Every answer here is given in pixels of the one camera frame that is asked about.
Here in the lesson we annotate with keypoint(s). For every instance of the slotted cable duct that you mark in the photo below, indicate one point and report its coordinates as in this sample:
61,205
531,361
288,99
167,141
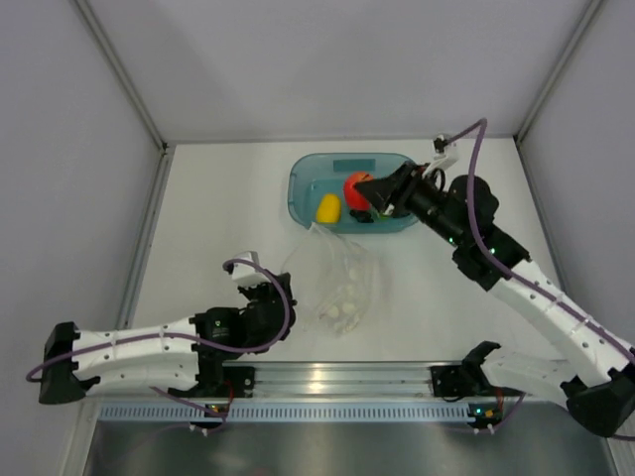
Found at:
460,412

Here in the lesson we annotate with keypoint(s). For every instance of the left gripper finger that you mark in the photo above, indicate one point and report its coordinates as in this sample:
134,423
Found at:
252,294
285,282

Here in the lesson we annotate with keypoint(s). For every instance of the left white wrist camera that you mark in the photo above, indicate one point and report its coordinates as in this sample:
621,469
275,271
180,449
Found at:
244,270

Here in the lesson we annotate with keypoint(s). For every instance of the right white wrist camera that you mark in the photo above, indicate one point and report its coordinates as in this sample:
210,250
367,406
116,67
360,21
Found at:
445,153

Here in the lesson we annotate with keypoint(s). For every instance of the teal plastic bin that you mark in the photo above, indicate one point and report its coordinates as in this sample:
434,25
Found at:
316,175

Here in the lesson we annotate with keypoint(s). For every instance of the red fake food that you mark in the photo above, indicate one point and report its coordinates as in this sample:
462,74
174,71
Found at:
354,200

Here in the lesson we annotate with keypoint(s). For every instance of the dark blue fake food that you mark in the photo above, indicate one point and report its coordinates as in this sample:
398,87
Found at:
362,216

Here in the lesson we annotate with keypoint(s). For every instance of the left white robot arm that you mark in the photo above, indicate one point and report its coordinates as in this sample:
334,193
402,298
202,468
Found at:
184,358

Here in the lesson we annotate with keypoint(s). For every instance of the aluminium mounting rail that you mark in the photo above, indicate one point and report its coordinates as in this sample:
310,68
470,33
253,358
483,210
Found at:
279,380

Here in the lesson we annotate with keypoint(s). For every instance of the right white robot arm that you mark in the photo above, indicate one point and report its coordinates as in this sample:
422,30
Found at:
594,381

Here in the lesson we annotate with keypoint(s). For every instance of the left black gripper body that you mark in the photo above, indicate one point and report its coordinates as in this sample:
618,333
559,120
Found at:
270,290

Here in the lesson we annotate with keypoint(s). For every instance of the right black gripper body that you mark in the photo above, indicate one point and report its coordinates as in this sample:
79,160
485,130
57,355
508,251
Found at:
420,195

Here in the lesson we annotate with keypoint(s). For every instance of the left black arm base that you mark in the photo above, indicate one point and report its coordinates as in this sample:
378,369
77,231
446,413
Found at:
219,381

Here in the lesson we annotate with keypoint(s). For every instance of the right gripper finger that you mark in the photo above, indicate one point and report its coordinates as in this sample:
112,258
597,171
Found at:
386,203
386,189

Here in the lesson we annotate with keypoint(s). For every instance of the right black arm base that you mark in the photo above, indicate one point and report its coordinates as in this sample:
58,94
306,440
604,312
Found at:
452,383

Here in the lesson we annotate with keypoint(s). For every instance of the clear dotted zip bag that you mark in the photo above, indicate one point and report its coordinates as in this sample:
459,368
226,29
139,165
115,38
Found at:
331,280

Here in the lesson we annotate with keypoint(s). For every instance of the yellow fake food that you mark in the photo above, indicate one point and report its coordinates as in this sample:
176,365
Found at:
329,209

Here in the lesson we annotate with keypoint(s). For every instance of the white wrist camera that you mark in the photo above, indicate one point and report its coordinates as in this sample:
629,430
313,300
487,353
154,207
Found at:
244,270
445,153

